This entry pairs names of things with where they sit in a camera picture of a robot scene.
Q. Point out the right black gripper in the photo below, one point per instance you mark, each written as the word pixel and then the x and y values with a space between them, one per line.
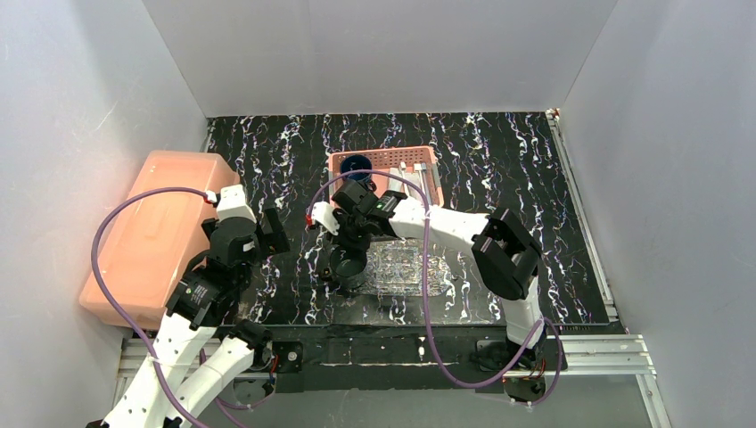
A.
pixel 347 237

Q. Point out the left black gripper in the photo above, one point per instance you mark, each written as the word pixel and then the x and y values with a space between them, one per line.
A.
pixel 270 230

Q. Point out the dark green mug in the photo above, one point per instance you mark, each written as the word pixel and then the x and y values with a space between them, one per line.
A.
pixel 344 268

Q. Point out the pink perforated plastic basket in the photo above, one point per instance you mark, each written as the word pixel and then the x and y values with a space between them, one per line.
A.
pixel 384 159

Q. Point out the clear textured oval tray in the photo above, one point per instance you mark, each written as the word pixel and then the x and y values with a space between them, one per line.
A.
pixel 439 276

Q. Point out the clear textured acrylic holder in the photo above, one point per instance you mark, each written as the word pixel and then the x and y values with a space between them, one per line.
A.
pixel 394 267

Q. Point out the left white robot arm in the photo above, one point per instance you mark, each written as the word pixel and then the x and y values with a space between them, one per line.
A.
pixel 165 392

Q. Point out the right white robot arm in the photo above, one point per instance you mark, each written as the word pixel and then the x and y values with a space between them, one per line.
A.
pixel 504 252

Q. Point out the white toothpaste tube blue cap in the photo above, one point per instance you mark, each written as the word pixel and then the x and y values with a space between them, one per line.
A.
pixel 394 182

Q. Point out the white toothbrush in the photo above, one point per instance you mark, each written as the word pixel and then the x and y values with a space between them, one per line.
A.
pixel 403 174

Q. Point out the grey toothbrush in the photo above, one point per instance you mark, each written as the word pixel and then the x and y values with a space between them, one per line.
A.
pixel 427 183

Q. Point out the dark blue mug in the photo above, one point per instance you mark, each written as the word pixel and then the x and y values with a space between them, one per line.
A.
pixel 360 164

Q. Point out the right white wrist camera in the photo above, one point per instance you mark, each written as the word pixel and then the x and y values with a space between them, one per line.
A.
pixel 322 215

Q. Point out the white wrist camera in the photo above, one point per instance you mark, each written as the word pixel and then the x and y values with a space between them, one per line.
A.
pixel 322 215
pixel 230 202

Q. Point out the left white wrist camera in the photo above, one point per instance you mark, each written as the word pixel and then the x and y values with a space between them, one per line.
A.
pixel 230 202

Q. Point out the aluminium frame rail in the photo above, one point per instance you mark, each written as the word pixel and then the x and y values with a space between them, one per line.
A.
pixel 593 354

